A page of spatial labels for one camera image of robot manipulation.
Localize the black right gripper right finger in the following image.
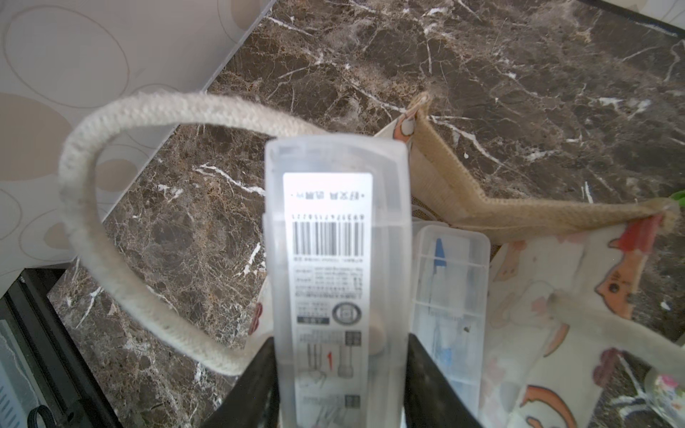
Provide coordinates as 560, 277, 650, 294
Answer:
404, 333, 482, 428

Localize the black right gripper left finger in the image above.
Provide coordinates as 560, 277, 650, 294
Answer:
202, 338, 280, 428

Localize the clear compass set case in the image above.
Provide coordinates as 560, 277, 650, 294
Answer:
411, 221, 491, 415
263, 134, 412, 427

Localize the patterned canvas tote bag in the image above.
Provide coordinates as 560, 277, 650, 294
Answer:
58, 93, 684, 427

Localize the floral square plate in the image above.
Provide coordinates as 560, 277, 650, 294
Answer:
644, 369, 684, 420

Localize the white radish with leaves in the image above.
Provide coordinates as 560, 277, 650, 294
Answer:
670, 190, 685, 207

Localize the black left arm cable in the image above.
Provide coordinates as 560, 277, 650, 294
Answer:
26, 405, 60, 428

